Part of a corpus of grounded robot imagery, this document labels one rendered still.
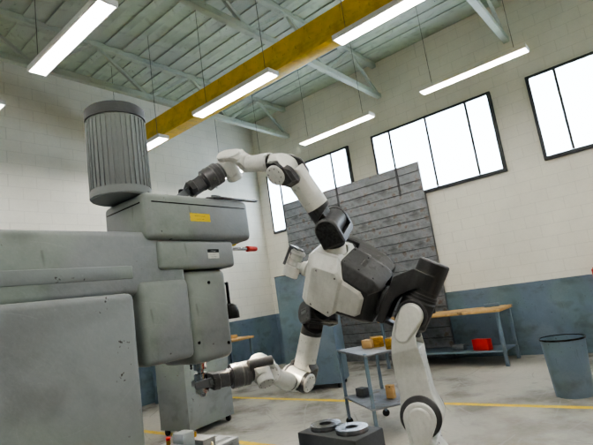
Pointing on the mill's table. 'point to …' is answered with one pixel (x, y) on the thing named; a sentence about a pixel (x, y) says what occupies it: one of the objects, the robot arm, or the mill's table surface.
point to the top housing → (180, 218)
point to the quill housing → (207, 316)
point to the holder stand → (341, 433)
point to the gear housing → (194, 255)
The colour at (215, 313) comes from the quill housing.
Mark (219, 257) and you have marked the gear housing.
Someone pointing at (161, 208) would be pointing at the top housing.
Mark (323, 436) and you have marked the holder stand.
